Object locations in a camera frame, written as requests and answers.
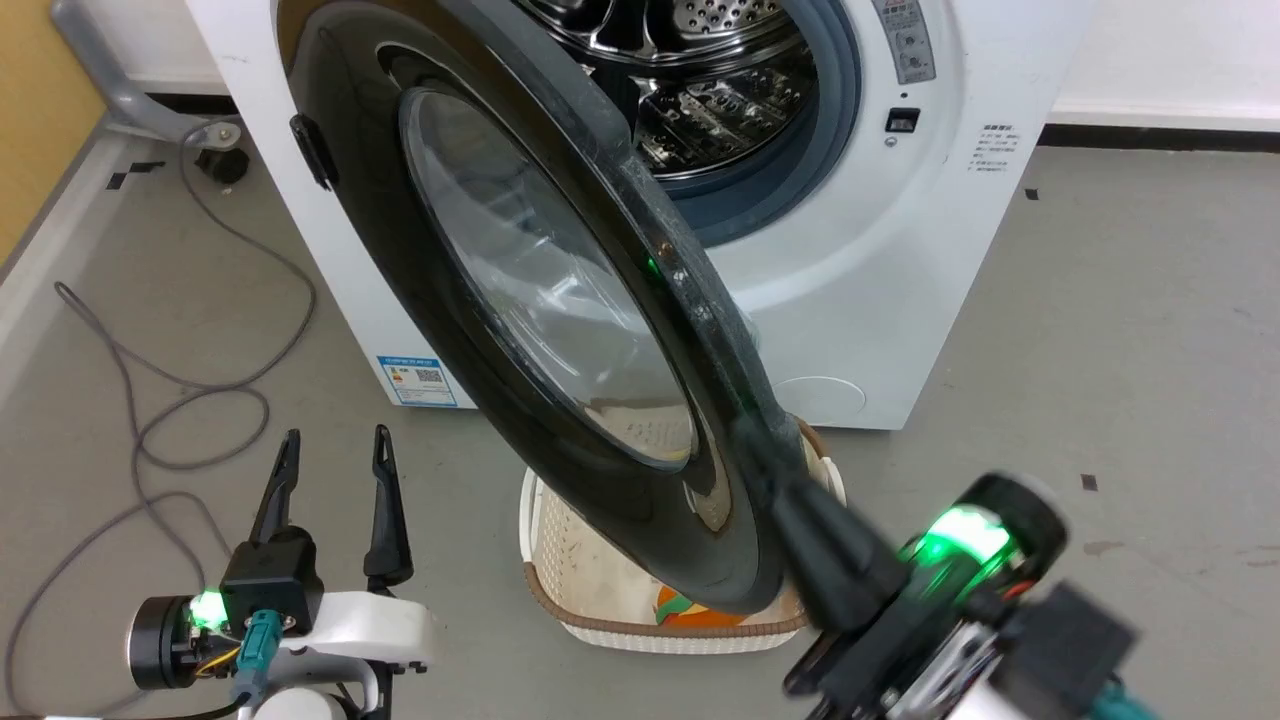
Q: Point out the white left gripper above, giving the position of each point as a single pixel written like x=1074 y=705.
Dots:
x=370 y=625

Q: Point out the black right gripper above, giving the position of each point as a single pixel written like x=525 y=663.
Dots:
x=930 y=610

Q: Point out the black round washing machine door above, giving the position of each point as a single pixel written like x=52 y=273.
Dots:
x=400 y=300

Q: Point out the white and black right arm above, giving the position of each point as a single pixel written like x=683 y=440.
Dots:
x=990 y=700

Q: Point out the white front-load washing machine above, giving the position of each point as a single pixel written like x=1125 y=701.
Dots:
x=900 y=260

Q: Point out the black door latch hook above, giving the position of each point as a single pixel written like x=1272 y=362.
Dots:
x=315 y=150

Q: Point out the grey rubber door gasket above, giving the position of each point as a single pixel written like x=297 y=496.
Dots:
x=800 y=180

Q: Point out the steel washing machine drum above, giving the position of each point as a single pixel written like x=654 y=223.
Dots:
x=700 y=60

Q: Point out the orange and green cloth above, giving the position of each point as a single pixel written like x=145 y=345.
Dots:
x=700 y=612

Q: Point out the blue energy label sticker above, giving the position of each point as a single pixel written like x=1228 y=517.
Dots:
x=418 y=380

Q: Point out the round white filter cover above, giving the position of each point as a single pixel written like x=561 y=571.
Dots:
x=825 y=400

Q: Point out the white laundry basket brown rim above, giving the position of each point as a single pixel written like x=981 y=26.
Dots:
x=560 y=570

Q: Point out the black caster wheel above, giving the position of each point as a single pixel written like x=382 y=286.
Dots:
x=222 y=165

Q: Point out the grey metal stand leg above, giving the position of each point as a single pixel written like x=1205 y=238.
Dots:
x=120 y=90

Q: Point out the grey instruction label sticker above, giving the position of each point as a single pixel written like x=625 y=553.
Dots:
x=908 y=40

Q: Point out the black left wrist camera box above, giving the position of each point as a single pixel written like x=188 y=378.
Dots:
x=272 y=580

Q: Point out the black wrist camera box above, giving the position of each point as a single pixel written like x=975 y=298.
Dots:
x=1065 y=650
x=272 y=580

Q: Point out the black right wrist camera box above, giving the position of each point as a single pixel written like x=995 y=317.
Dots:
x=1065 y=650

